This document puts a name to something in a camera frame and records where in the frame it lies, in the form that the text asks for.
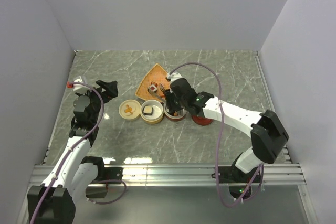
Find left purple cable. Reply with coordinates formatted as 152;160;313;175
28;82;127;224

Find metal tongs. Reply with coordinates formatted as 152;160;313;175
148;84;166;105

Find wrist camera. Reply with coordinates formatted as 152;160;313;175
67;76;88;94
166;72;183;82

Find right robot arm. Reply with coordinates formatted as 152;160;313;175
164;74;289;183

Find aluminium front rail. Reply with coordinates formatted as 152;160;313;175
28;163;307;187

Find sushi roll red centre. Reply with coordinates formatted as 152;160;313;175
148;84;158;93

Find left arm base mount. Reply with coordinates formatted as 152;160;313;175
85;167;123;199

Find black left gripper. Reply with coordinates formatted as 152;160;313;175
77;80;118;123

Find red lid with white handle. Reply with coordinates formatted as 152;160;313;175
192;115;213;126

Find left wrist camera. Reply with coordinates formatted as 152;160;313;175
67;76;88;94

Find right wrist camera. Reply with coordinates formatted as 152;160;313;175
166;72;183;82

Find woven bamboo tray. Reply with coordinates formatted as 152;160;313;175
135;63;170;101

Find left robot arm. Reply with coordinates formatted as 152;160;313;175
27;78;118;223

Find sushi roll green centre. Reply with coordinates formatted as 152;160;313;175
142;105;153;115

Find red bowl silver inside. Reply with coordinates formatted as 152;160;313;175
164;105;187;122

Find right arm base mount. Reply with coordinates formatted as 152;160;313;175
218;166;264;200

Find cream lid with orange handle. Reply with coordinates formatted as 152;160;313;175
118;100;141;121

